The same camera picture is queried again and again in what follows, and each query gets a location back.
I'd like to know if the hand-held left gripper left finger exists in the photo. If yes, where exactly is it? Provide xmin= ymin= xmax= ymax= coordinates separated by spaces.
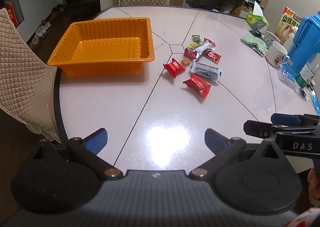
xmin=26 ymin=128 xmax=124 ymax=181

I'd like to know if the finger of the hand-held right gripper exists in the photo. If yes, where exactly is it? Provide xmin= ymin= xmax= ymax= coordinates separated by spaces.
xmin=271 ymin=113 xmax=304 ymax=127
xmin=244 ymin=120 xmax=278 ymax=139

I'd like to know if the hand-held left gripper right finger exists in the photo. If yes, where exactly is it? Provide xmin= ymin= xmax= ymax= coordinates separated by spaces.
xmin=189 ymin=128 xmax=288 ymax=181

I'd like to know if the clear black snack packet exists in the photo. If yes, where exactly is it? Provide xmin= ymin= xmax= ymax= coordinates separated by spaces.
xmin=190 ymin=61 xmax=223 ymax=84

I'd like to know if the dark red snack packet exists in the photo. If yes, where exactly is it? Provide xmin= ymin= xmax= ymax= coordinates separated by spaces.
xmin=184 ymin=48 xmax=198 ymax=60
xmin=203 ymin=50 xmax=223 ymax=64

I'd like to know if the orange plastic tray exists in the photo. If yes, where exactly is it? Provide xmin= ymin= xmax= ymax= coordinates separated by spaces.
xmin=47 ymin=17 xmax=155 ymax=77

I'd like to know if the white green snack packet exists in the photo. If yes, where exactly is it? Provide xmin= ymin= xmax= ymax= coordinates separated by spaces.
xmin=195 ymin=41 xmax=216 ymax=60

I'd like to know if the person's right hand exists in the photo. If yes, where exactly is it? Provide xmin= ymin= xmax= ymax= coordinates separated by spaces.
xmin=307 ymin=167 xmax=320 ymax=206

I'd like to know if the blue toothpaste tube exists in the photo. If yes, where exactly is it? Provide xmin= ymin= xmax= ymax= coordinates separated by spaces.
xmin=308 ymin=86 xmax=320 ymax=115

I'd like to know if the clear tissue pack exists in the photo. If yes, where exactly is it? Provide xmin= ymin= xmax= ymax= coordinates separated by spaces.
xmin=277 ymin=65 xmax=301 ymax=90

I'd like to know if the green label water bottle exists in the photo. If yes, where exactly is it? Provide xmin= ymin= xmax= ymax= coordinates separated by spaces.
xmin=295 ymin=53 xmax=320 ymax=89

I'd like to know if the white picture mug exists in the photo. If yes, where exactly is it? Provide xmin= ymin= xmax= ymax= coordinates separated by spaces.
xmin=265 ymin=41 xmax=291 ymax=67

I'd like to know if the blue thermos jug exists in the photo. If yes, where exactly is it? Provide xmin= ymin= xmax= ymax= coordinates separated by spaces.
xmin=286 ymin=11 xmax=320 ymax=74

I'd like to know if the patterned grey mug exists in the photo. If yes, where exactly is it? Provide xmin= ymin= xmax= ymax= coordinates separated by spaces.
xmin=263 ymin=31 xmax=281 ymax=49

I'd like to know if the green cloth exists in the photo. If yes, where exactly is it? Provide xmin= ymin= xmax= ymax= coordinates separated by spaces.
xmin=240 ymin=32 xmax=268 ymax=56

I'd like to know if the grey black stand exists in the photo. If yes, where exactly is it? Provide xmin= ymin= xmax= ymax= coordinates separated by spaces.
xmin=250 ymin=20 xmax=269 ymax=36

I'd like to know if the printed carton box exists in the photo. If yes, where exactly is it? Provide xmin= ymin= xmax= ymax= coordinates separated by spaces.
xmin=276 ymin=7 xmax=303 ymax=45

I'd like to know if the green tissue box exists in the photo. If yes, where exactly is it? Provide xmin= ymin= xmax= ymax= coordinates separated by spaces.
xmin=246 ymin=0 xmax=270 ymax=30

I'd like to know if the row of shoes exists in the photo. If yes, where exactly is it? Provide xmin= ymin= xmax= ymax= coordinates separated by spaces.
xmin=30 ymin=3 xmax=68 ymax=45

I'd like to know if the red gift box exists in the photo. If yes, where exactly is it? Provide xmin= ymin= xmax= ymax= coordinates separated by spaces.
xmin=5 ymin=2 xmax=20 ymax=27

